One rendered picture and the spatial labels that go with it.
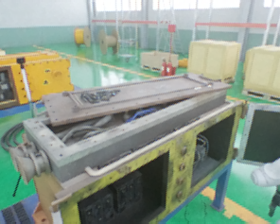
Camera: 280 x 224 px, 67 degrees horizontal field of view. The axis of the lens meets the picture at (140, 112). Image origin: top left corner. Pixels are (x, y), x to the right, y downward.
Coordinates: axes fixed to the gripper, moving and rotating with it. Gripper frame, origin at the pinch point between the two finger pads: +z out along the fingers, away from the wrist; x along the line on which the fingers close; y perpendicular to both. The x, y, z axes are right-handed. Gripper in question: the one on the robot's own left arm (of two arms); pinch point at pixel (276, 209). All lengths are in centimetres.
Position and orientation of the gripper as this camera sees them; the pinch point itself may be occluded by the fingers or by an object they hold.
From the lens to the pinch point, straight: 179.0
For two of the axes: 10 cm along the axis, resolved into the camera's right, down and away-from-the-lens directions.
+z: 0.0, 9.1, 4.1
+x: -8.5, 2.2, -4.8
